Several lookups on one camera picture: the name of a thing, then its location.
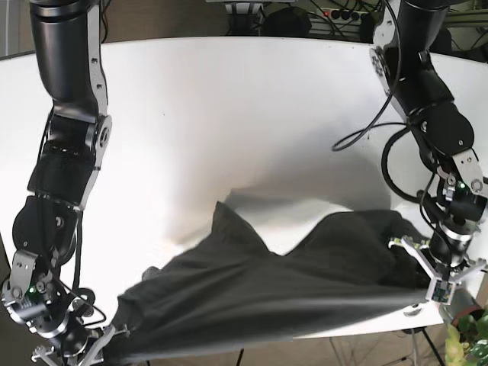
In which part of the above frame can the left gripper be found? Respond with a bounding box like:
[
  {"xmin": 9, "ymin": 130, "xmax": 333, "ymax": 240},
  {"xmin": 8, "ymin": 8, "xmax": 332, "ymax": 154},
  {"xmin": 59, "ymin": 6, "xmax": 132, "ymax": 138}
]
[{"xmin": 388, "ymin": 191, "xmax": 487, "ymax": 305}]

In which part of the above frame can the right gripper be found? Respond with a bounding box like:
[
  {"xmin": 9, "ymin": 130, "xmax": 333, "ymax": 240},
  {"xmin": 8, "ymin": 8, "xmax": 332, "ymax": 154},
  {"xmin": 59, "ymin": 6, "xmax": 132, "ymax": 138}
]
[{"xmin": 2, "ymin": 274, "xmax": 130, "ymax": 366}]

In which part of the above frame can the dark grey T-shirt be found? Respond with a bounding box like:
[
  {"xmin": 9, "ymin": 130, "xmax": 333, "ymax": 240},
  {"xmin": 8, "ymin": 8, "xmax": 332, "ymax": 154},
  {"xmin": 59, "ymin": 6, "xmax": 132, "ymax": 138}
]
[{"xmin": 104, "ymin": 202, "xmax": 429, "ymax": 365}]

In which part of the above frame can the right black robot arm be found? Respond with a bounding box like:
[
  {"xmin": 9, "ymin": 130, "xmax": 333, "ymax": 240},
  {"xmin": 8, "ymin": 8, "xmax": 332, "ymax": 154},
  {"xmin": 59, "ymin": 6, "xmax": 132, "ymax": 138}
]
[{"xmin": 2, "ymin": 1, "xmax": 128, "ymax": 365}]

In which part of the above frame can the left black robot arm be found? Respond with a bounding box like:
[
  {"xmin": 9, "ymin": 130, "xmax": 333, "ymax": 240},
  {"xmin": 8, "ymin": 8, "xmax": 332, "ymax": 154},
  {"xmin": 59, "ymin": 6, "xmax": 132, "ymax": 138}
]
[{"xmin": 370, "ymin": 1, "xmax": 487, "ymax": 305}]

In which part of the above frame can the grey plant pot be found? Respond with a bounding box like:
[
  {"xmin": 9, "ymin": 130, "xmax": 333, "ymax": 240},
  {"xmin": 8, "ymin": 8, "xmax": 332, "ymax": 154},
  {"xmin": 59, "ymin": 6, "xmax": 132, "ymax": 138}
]
[{"xmin": 445, "ymin": 287, "xmax": 482, "ymax": 325}]

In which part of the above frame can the right metal table grommet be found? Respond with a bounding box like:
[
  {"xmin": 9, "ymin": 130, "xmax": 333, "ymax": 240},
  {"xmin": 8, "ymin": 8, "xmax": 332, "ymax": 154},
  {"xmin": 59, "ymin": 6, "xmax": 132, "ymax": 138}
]
[{"xmin": 403, "ymin": 303, "xmax": 423, "ymax": 318}]

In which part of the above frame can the green plant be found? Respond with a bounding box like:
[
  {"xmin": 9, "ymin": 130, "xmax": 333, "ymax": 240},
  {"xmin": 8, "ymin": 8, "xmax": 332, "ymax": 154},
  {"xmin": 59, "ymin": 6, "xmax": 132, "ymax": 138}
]
[{"xmin": 445, "ymin": 308, "xmax": 487, "ymax": 366}]

